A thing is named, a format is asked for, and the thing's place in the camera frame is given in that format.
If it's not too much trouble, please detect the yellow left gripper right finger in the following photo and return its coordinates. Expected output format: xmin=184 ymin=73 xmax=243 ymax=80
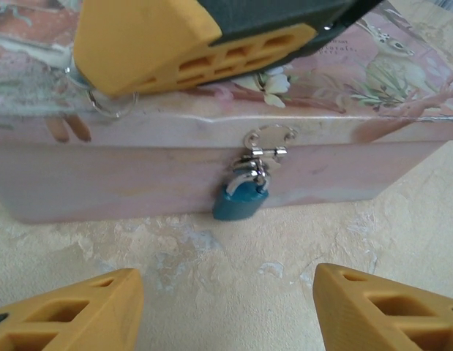
xmin=312 ymin=263 xmax=453 ymax=351

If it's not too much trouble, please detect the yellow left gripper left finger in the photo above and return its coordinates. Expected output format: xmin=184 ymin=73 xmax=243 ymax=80
xmin=0 ymin=268 xmax=145 ymax=351

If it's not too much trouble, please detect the silver key with ring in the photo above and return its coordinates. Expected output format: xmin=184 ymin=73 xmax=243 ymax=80
xmin=63 ymin=58 xmax=141 ymax=119

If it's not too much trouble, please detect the pink rabbit print tin box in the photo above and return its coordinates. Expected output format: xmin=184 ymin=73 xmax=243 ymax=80
xmin=0 ymin=0 xmax=453 ymax=224

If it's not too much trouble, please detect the small blue padlock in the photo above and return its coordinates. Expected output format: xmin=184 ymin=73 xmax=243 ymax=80
xmin=212 ymin=170 xmax=273 ymax=223

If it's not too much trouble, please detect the silver box hasp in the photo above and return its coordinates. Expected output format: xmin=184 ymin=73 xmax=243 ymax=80
xmin=231 ymin=124 xmax=299 ymax=184

